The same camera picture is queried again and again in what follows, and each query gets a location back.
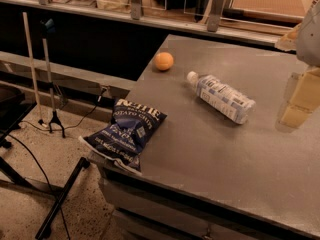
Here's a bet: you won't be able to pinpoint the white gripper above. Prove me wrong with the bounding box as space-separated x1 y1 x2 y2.
279 0 320 128

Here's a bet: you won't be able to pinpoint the blue plastic bottle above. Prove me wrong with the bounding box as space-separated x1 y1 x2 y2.
186 71 256 125

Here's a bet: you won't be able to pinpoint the grey work table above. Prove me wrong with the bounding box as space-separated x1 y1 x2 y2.
99 35 320 240

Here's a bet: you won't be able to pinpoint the orange ball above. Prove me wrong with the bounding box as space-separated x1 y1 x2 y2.
154 52 174 71

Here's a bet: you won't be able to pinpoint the long workbench shelf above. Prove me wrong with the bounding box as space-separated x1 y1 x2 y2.
0 0 281 47

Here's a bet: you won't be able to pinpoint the blue potato chips bag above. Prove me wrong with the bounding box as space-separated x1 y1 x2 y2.
79 99 167 175

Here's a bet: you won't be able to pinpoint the grabber tool on stand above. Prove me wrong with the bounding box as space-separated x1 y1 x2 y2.
40 19 65 137

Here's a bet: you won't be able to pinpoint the black metal stand legs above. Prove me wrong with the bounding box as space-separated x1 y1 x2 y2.
0 85 91 240

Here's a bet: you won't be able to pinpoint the white pole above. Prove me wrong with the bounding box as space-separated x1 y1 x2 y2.
22 12 48 129

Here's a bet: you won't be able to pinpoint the black cable on floor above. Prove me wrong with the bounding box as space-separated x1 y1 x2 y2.
6 87 108 240

